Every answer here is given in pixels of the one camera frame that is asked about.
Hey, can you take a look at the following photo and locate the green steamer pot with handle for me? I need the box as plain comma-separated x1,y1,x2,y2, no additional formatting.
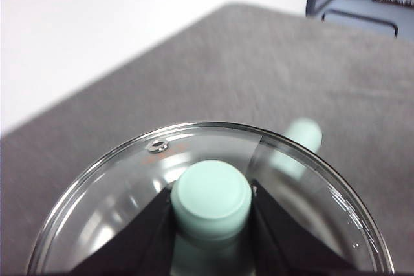
270,117,323,180

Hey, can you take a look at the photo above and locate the glass pot lid green knob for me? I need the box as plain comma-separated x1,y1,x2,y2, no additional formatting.
27,120,395,276

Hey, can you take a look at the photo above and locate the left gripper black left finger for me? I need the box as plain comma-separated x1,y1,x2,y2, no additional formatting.
69,187,177,276

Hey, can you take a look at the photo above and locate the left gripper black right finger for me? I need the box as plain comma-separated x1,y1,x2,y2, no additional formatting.
250,179,360,276

